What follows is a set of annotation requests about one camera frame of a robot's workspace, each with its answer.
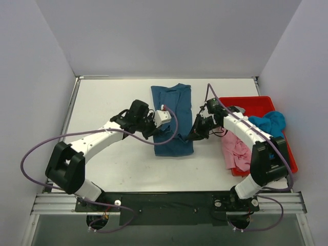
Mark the aluminium front rail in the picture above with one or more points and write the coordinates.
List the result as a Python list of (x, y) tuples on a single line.
[(268, 203)]

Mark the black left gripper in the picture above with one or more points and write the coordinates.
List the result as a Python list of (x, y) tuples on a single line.
[(149, 127)]

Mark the pink t shirt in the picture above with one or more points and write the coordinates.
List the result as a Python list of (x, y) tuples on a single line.
[(236, 153)]

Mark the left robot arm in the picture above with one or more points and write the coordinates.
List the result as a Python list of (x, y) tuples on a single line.
[(66, 167)]

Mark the grey t shirt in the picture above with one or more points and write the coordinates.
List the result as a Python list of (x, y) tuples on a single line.
[(239, 109)]

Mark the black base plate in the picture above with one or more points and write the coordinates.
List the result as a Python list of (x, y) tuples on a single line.
[(171, 208)]

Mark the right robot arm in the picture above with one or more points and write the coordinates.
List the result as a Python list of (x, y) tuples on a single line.
[(269, 154)]

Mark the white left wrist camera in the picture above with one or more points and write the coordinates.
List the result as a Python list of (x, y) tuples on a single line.
[(161, 117)]

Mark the red plastic bin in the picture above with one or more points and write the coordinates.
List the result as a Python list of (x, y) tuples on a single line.
[(254, 106)]

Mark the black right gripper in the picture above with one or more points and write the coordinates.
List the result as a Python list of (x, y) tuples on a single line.
[(203, 125)]

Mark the dark blue t shirt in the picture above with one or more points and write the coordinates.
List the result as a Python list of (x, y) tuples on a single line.
[(178, 99)]

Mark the bright blue t shirt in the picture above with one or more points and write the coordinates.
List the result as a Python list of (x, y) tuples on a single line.
[(272, 123)]

